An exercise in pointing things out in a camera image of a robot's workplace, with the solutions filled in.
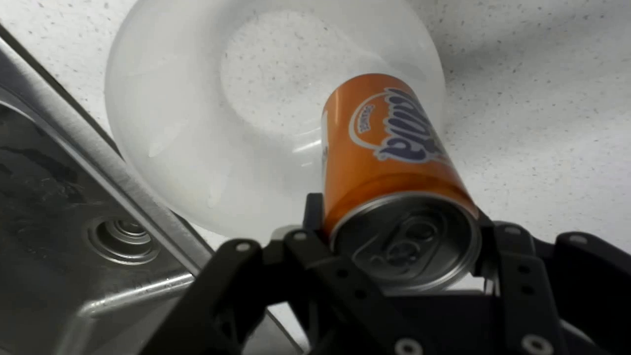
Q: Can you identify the stainless steel double sink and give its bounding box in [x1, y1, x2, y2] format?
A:
[0, 26, 306, 355]

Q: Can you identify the orange soda can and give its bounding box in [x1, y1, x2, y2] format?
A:
[320, 71, 486, 296]

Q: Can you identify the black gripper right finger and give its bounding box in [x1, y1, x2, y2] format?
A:
[474, 217, 631, 355]

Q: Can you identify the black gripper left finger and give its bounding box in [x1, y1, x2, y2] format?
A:
[139, 191, 403, 355]

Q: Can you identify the translucent plastic bowl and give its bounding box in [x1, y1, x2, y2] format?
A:
[103, 0, 452, 243]

